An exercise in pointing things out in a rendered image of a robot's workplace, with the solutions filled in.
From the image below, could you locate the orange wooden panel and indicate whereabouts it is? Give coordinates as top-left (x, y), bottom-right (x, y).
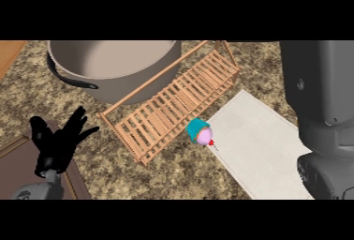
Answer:
top-left (0, 40), bottom-right (29, 81)

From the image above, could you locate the brown wooden board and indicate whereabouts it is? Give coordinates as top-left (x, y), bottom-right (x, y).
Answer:
top-left (0, 119), bottom-right (92, 201)

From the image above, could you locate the wooden tiered shelf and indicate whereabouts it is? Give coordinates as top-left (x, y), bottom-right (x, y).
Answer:
top-left (98, 40), bottom-right (241, 167)

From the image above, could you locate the pink cupcake with teal wrapper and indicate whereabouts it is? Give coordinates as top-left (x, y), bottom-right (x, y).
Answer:
top-left (185, 117), bottom-right (218, 148)

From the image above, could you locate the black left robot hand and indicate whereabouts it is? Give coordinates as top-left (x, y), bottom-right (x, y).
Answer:
top-left (29, 105), bottom-right (100, 178)

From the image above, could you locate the white placemat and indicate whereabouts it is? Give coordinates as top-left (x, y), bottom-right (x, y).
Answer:
top-left (203, 89), bottom-right (315, 201)

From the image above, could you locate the large grey pot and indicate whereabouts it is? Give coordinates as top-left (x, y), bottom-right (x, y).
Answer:
top-left (45, 40), bottom-right (182, 105)

